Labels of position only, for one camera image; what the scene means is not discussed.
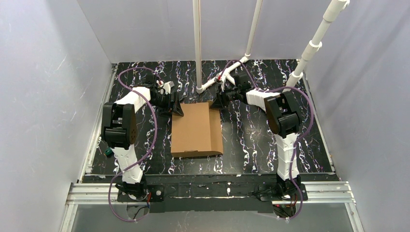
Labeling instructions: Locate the white PVC pipe frame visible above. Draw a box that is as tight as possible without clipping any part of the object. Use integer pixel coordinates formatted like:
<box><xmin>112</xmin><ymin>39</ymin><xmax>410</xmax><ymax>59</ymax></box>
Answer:
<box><xmin>187</xmin><ymin>0</ymin><xmax>349</xmax><ymax>94</ymax></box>

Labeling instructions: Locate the purple cable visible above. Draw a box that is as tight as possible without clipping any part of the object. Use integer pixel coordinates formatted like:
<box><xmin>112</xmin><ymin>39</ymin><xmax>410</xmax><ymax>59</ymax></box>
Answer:
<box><xmin>216</xmin><ymin>59</ymin><xmax>315</xmax><ymax>221</ymax></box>
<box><xmin>107</xmin><ymin>67</ymin><xmax>164</xmax><ymax>223</ymax></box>

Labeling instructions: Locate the brown cardboard box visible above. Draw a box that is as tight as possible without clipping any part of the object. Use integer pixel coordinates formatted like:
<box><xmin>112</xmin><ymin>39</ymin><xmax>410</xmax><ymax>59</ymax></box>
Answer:
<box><xmin>171</xmin><ymin>102</ymin><xmax>223</xmax><ymax>158</ymax></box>

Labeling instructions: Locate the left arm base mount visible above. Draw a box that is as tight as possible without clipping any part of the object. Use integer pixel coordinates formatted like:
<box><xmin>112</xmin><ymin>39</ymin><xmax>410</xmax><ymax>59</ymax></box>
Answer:
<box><xmin>115</xmin><ymin>181</ymin><xmax>165</xmax><ymax>213</ymax></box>

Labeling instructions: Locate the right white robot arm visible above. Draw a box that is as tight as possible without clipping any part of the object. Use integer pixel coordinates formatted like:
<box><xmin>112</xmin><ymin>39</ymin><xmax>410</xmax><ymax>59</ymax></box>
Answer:
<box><xmin>210</xmin><ymin>73</ymin><xmax>302</xmax><ymax>196</ymax></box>

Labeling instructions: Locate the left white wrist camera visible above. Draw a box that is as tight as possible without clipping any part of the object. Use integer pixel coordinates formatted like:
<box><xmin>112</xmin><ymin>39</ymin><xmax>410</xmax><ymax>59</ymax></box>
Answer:
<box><xmin>157</xmin><ymin>80</ymin><xmax>175</xmax><ymax>95</ymax></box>

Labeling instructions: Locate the aluminium table frame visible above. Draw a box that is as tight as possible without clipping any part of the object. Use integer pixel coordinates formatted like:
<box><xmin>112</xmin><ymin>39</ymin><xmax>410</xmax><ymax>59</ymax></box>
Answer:
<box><xmin>59</xmin><ymin>63</ymin><xmax>365</xmax><ymax>232</ymax></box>

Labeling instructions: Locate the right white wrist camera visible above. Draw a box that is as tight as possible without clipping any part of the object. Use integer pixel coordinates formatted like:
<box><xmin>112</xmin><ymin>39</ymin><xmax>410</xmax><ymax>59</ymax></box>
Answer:
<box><xmin>214</xmin><ymin>74</ymin><xmax>226</xmax><ymax>92</ymax></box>

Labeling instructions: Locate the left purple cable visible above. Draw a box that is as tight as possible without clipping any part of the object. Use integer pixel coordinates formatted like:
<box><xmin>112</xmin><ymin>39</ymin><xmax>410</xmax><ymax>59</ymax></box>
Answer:
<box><xmin>107</xmin><ymin>67</ymin><xmax>164</xmax><ymax>223</ymax></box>

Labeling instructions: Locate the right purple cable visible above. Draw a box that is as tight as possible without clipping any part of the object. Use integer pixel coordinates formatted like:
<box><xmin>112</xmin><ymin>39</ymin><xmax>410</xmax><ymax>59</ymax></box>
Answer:
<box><xmin>216</xmin><ymin>59</ymin><xmax>315</xmax><ymax>221</ymax></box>

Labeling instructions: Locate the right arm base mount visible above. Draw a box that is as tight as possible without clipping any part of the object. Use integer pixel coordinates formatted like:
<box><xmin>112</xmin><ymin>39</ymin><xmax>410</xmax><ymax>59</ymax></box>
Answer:
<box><xmin>249</xmin><ymin>176</ymin><xmax>308</xmax><ymax>219</ymax></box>

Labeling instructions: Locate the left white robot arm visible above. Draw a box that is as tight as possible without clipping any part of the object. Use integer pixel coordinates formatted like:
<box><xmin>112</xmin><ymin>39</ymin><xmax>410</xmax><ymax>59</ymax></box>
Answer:
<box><xmin>101</xmin><ymin>78</ymin><xmax>184</xmax><ymax>199</ymax></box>

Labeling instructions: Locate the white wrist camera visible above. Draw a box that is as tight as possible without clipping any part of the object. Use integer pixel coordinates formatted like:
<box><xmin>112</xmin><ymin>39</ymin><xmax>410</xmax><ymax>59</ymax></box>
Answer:
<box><xmin>157</xmin><ymin>80</ymin><xmax>175</xmax><ymax>95</ymax></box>
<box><xmin>214</xmin><ymin>74</ymin><xmax>226</xmax><ymax>92</ymax></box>

